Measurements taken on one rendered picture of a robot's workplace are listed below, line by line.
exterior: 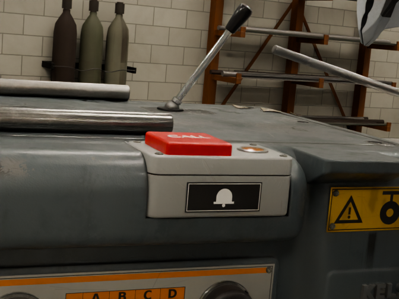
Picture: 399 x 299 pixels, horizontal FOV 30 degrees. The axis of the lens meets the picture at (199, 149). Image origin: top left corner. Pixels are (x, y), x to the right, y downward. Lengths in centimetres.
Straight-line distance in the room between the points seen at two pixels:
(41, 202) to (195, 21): 776
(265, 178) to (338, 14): 883
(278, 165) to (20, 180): 22
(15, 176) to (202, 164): 15
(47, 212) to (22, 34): 700
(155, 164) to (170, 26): 758
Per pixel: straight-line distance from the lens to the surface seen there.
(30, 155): 60
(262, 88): 886
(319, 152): 72
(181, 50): 826
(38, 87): 101
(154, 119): 72
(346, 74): 103
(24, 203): 59
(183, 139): 63
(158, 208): 62
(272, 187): 65
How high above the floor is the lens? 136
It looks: 9 degrees down
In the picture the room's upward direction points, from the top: 5 degrees clockwise
